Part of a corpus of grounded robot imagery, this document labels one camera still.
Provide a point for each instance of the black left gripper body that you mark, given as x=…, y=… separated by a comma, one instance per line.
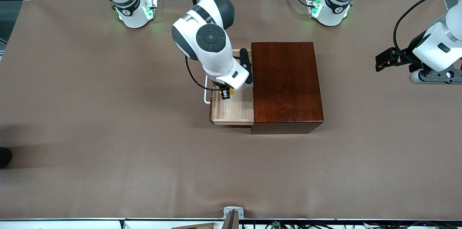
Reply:
x=406, y=56

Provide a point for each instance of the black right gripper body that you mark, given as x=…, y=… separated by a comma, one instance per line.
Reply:
x=221, y=89

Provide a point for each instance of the wooden drawer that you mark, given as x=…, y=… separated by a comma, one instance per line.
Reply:
x=234, y=111

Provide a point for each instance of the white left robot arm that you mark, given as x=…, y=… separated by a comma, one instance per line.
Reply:
x=438, y=47

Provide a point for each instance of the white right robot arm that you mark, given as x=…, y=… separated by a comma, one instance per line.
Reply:
x=213, y=56

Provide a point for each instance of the dark red wooden cabinet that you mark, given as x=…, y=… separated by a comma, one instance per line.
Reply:
x=288, y=84

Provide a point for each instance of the brown table cloth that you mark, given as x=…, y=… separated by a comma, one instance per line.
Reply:
x=144, y=171

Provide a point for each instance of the light wooden board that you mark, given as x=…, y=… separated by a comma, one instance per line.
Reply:
x=196, y=227

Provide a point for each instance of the green terminal connector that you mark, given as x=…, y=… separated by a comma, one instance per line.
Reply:
x=276, y=224

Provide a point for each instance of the grey metal bracket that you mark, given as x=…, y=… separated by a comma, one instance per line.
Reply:
x=234, y=210

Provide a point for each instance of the white table edge rail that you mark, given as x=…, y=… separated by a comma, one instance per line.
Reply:
x=72, y=224

